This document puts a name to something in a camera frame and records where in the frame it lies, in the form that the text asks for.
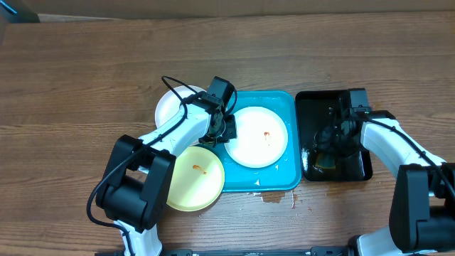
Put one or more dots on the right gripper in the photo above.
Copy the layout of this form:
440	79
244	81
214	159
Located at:
331	147

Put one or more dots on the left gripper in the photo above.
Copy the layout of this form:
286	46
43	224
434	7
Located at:
232	133

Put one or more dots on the green yellow sponge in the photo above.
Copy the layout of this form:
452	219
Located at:
325	161

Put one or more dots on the white plate with stain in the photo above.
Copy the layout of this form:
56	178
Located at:
261	140

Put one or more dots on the yellow-green plate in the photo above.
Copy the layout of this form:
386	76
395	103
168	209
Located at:
197	181

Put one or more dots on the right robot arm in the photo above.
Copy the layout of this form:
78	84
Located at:
421	218

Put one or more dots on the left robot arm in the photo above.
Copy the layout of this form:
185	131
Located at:
136	182

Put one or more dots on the black plastic tray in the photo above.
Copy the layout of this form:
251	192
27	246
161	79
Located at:
356	167

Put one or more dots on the teal plastic tray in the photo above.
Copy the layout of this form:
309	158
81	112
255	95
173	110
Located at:
280	174

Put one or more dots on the white plate left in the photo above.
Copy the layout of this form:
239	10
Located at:
169	105

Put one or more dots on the dark object top-left corner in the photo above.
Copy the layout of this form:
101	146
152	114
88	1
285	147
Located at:
15	11

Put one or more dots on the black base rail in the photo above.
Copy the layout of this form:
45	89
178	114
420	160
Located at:
314	251

